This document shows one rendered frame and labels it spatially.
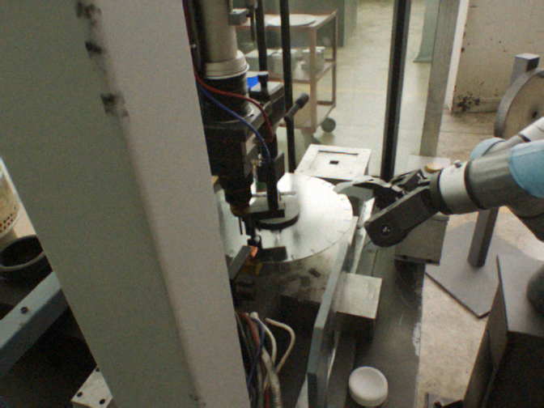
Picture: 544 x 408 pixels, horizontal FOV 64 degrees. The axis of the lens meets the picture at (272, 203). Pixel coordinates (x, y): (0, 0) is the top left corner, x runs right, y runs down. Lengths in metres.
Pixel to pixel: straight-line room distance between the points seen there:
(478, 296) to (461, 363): 0.37
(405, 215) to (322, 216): 0.27
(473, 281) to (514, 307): 1.14
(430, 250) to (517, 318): 0.23
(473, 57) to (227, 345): 3.79
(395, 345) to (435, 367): 0.94
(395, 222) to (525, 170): 0.19
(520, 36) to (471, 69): 0.38
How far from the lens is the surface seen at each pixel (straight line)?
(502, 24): 3.89
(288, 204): 0.94
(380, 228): 0.67
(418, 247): 1.11
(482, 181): 0.65
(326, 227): 0.89
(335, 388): 0.88
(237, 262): 0.78
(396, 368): 0.92
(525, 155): 0.63
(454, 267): 2.28
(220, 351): 0.16
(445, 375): 1.87
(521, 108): 1.83
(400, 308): 1.02
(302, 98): 0.77
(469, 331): 2.04
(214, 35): 0.61
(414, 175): 0.76
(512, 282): 1.15
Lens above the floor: 1.49
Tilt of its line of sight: 34 degrees down
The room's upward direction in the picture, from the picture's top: 5 degrees counter-clockwise
